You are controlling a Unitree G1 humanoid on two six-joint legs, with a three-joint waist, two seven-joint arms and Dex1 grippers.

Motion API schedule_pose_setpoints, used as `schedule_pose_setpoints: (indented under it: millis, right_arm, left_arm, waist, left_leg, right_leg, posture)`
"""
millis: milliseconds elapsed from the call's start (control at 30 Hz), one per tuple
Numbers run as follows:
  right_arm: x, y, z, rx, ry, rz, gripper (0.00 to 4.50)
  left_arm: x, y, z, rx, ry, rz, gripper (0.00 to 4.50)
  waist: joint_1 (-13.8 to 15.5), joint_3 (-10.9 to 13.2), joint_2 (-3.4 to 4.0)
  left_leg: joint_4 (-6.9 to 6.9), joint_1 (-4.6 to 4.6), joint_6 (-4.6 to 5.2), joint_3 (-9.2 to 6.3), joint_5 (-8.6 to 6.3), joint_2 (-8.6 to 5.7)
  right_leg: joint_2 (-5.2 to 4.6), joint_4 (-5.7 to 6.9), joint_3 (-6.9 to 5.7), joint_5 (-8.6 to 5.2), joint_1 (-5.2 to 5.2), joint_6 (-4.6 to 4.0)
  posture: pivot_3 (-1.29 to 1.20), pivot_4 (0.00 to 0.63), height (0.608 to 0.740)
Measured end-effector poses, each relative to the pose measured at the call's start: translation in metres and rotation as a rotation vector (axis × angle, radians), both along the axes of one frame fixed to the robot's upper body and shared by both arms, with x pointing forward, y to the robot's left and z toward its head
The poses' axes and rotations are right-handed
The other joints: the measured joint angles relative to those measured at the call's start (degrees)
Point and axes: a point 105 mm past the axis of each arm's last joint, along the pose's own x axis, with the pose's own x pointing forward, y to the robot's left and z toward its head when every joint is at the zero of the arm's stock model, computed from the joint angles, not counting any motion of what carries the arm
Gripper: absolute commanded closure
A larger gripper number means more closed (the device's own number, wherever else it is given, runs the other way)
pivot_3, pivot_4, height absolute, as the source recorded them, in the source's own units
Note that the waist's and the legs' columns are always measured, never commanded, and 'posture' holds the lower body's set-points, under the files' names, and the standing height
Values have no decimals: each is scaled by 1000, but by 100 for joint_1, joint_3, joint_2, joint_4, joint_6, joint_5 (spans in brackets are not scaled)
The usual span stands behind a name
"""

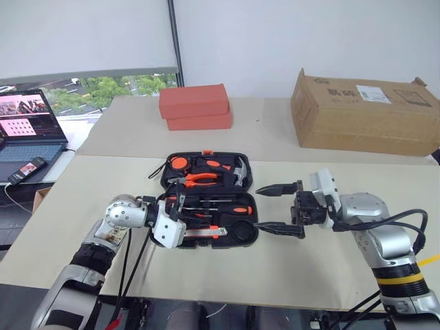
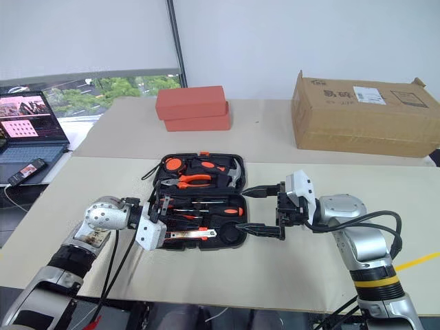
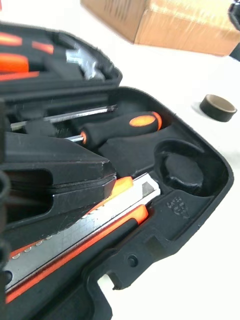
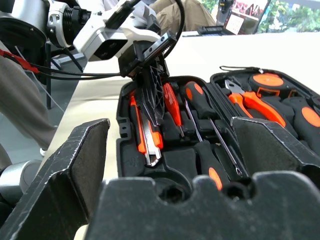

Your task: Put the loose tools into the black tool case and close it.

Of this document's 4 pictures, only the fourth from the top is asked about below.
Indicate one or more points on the black tool case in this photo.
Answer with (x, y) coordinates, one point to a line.
(180, 155)

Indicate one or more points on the large black orange screwdriver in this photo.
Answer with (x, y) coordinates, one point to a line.
(200, 100)

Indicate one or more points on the open laptop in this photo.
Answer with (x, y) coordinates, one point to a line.
(245, 15)

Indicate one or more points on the khaki trouser leg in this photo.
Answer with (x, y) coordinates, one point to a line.
(20, 100)

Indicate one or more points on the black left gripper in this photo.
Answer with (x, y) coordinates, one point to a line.
(132, 65)

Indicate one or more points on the black orange utility knife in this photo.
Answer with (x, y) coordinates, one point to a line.
(152, 150)

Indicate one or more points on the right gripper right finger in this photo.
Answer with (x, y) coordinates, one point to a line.
(275, 150)

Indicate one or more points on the orange black tape measure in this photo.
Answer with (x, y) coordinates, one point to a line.
(267, 81)

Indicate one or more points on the orange tester screwdriver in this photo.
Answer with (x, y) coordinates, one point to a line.
(172, 105)

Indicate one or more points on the person in khaki trousers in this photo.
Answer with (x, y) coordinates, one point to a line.
(185, 15)

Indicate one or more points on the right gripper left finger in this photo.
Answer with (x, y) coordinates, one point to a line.
(55, 195)

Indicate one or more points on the small black orange screwdriver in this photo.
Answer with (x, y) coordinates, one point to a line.
(210, 160)

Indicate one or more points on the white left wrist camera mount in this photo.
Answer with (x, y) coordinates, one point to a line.
(92, 35)

